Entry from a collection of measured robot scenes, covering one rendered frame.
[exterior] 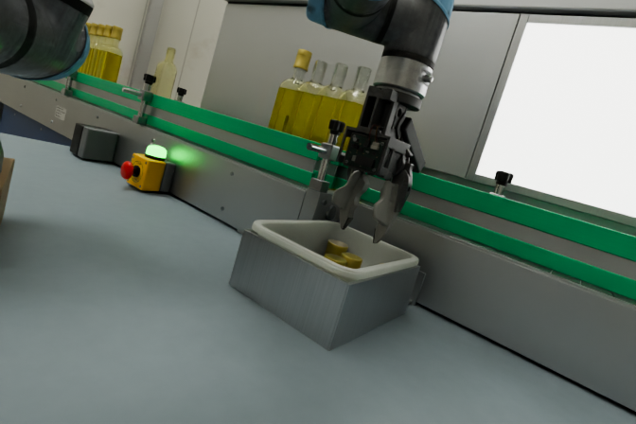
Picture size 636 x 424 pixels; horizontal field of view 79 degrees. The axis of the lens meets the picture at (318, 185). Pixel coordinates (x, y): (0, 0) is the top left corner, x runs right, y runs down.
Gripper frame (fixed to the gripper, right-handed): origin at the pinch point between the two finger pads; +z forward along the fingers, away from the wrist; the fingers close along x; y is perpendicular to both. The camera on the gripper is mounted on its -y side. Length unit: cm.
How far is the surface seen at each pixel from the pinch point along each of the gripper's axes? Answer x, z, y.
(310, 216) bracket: -11.3, 2.1, -2.0
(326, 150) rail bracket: -11.2, -9.7, -0.6
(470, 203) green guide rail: 10.3, -7.9, -13.7
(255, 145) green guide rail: -30.9, -6.4, -3.8
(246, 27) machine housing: -77, -39, -31
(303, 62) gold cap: -35.6, -27.2, -16.3
